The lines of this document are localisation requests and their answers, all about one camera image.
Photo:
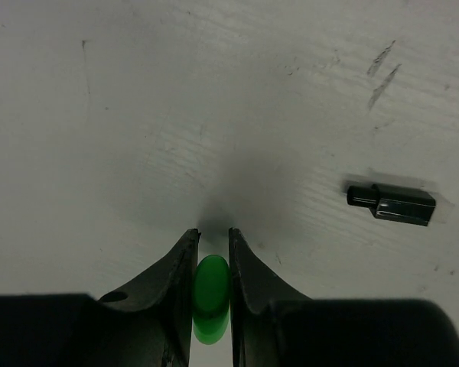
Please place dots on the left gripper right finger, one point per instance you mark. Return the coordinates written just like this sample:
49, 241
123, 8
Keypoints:
273, 324

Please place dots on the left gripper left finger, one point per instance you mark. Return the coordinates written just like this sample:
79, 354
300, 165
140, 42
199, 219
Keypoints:
145, 322

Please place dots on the bright green highlighter cap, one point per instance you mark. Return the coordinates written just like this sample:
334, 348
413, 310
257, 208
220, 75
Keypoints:
211, 299

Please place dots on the black marker cap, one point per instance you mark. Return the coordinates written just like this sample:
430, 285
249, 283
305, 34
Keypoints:
393, 203

